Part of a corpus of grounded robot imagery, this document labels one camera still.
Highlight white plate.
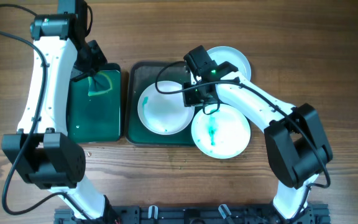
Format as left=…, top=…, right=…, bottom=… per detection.
left=190, top=45, right=252, bottom=85
left=137, top=81, right=195, bottom=135
left=191, top=105, right=251, bottom=159

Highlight small black water tray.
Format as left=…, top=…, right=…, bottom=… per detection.
left=67, top=63, right=122, bottom=143

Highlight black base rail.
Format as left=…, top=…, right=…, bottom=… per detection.
left=53, top=203, right=331, bottom=224

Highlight large dark serving tray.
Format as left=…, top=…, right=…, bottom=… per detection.
left=124, top=61, right=195, bottom=147

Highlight left black cable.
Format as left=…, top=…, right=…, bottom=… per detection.
left=0, top=3, right=93, bottom=223

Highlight green yellow sponge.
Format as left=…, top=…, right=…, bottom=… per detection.
left=88, top=71, right=112, bottom=96

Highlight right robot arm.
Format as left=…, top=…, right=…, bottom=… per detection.
left=183, top=45, right=333, bottom=222

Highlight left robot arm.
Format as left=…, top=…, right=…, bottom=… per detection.
left=1, top=1, right=119, bottom=223

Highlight right black cable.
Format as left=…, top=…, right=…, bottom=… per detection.
left=154, top=60, right=331, bottom=218

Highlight black cable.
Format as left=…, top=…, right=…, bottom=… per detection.
left=154, top=60, right=331, bottom=218
left=0, top=3, right=93, bottom=223

